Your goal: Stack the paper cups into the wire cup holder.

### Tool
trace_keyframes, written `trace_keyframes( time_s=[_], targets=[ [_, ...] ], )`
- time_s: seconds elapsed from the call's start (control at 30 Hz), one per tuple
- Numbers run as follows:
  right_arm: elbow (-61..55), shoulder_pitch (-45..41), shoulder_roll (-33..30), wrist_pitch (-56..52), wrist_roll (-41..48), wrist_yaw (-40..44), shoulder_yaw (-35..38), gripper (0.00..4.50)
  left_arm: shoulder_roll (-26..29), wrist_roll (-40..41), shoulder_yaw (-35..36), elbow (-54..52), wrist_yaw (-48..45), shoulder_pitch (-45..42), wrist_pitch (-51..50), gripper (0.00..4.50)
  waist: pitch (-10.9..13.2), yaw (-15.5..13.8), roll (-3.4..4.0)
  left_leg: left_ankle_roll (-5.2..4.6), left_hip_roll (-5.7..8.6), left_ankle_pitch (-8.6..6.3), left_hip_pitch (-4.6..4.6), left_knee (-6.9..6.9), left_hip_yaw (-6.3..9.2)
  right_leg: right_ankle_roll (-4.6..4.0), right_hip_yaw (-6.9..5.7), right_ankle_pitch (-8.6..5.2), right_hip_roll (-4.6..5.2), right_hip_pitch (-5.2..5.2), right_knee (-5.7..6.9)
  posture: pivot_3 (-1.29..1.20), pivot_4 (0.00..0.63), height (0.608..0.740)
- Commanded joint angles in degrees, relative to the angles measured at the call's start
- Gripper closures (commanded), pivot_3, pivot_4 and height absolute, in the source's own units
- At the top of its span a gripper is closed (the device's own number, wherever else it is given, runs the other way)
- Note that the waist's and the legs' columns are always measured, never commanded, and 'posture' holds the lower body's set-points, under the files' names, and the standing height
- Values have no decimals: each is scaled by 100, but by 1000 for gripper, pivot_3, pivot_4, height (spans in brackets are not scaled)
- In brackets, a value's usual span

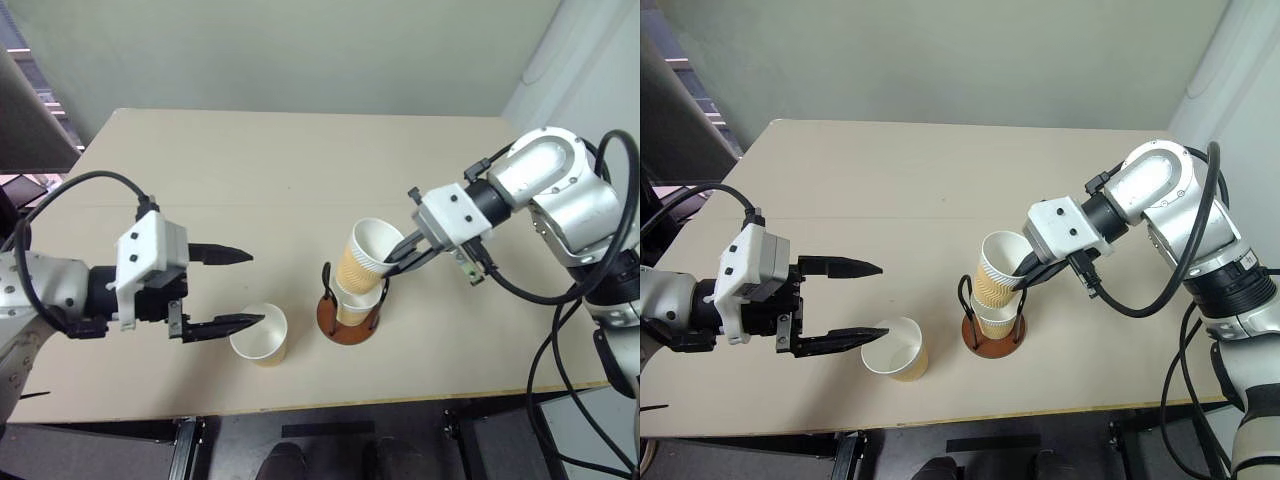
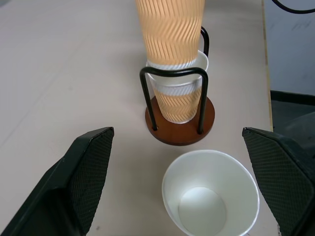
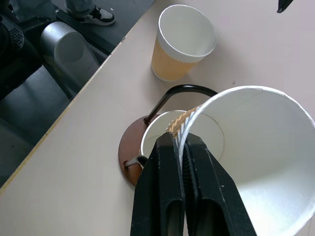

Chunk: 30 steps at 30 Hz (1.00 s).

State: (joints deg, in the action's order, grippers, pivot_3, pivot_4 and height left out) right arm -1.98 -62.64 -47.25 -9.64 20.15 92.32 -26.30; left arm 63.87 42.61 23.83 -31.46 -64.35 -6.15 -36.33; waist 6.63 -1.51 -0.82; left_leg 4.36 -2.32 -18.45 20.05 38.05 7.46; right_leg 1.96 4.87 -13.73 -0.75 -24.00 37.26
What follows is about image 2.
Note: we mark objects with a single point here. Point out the white paper cup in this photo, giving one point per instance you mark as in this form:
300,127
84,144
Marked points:
210,194

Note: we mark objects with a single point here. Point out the tan ribbed paper cup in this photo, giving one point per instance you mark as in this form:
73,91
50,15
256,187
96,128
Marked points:
178,103
169,32

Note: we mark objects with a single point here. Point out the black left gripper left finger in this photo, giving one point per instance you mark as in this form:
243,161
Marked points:
73,182

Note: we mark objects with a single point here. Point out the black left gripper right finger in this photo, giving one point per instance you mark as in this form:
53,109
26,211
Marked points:
278,177

